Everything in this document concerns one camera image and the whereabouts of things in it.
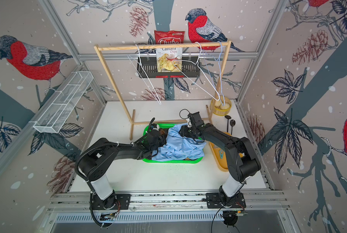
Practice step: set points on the light blue long-sleeve shirt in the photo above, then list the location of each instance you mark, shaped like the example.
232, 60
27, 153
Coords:
179, 148

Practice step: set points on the black wall-mounted basket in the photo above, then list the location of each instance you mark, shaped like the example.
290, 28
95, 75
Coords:
150, 66

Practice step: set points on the red Chuba chips bag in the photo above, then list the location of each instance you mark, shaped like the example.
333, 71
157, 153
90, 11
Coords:
169, 37

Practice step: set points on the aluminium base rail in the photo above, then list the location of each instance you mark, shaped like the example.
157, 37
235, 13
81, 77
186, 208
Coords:
144, 201

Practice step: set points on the light blue wire hanger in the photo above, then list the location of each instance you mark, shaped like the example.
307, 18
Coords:
217, 83

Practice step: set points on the white wire hanger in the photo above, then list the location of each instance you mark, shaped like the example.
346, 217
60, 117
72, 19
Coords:
216, 96
150, 85

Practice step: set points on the yellow plastic tray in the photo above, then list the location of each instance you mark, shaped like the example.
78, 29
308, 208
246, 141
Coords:
220, 157

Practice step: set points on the green plastic mesh basket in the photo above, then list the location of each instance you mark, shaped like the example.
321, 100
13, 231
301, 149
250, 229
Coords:
166, 125

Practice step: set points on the aluminium frame corner post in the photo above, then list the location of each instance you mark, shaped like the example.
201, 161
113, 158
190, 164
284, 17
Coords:
66, 38

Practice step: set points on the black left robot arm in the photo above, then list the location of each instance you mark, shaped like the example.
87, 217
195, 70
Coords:
94, 162

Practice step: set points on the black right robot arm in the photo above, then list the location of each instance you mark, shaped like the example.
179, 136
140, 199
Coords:
242, 160

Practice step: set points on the white cassava chips bag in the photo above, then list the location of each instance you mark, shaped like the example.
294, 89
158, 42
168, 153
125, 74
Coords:
169, 59

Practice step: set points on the wooden clothes rack frame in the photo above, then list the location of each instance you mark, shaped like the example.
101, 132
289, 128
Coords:
130, 117

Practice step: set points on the white wire mesh shelf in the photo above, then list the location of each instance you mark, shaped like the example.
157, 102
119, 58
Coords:
54, 117

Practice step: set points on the dark multicolour plaid shirt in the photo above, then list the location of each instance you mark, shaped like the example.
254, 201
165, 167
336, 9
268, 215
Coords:
163, 132

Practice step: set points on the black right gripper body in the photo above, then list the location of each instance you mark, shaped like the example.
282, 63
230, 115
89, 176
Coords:
188, 132

